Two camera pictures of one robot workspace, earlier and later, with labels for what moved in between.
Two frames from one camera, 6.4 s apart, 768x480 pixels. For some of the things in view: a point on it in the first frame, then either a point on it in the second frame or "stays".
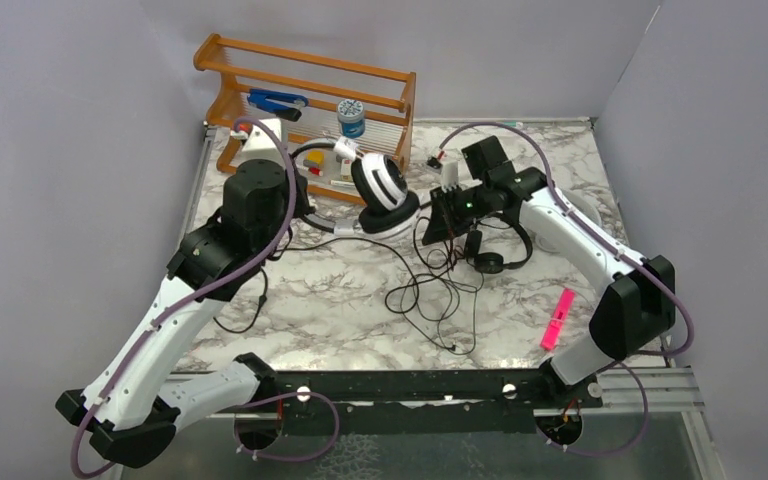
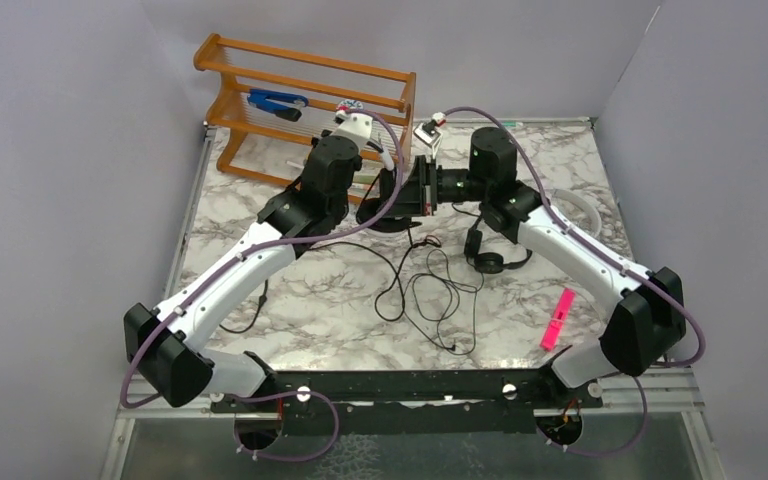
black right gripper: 442,225 → 414,201
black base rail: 420,401 stays
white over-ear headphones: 583,204 stays
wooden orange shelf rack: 267,104 stays
